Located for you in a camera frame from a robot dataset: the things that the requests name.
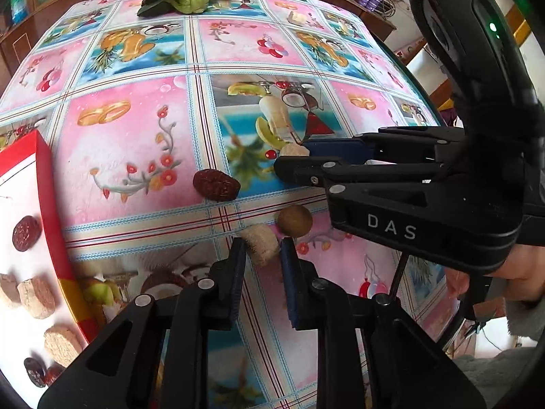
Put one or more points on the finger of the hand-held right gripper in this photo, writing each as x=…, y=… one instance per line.
x=306, y=169
x=340, y=147

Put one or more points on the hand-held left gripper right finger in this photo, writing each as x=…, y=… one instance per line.
x=289, y=285

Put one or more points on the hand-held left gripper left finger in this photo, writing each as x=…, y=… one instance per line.
x=237, y=283

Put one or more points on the red shallow cardboard box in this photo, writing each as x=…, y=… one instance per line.
x=51, y=204

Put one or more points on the dried red date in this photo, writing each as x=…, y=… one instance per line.
x=215, y=184
x=34, y=372
x=26, y=232
x=54, y=375

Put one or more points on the person's right hand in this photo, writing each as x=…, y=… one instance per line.
x=528, y=272

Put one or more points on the brown longan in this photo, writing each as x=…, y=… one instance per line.
x=293, y=220

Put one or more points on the fruit print tablecloth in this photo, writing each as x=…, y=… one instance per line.
x=127, y=145

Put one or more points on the grey fleece cloth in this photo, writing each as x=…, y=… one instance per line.
x=498, y=379

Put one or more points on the brown wooden sideboard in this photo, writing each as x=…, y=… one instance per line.
x=17, y=47

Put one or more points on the green and white bottle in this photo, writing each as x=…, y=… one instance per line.
x=19, y=6

